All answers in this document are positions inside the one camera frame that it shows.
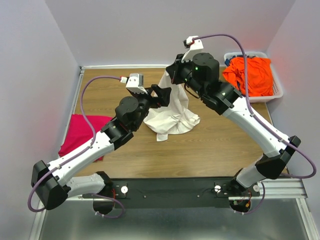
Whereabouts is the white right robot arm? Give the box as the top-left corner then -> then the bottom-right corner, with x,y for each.
165,53 -> 301,196

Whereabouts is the blue garment in basket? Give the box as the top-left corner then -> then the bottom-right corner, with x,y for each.
224,54 -> 256,67

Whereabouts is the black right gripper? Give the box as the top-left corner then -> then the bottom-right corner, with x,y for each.
165,53 -> 205,98

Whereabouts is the aluminium frame rail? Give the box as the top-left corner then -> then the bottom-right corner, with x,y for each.
30,177 -> 318,240

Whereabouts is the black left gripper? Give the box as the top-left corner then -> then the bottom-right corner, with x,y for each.
131,85 -> 172,131

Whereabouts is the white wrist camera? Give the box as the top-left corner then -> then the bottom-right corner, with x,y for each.
120,73 -> 147,94
181,35 -> 204,63

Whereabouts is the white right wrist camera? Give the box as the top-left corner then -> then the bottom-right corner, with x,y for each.
181,35 -> 204,63

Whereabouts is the folded magenta t shirt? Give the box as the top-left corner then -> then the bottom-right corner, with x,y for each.
58,114 -> 115,164

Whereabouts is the white plastic laundry basket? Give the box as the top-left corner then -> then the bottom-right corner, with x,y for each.
223,51 -> 284,104

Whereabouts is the white t shirt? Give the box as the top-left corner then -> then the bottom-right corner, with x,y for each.
143,71 -> 201,142

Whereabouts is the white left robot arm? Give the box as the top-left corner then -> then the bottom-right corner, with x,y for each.
31,84 -> 172,210

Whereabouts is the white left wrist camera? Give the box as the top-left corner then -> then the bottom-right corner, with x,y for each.
120,73 -> 147,94

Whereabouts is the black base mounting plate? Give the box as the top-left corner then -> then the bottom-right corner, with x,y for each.
82,177 -> 262,216

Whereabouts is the orange t shirt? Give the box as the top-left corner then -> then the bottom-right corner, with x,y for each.
222,57 -> 273,97

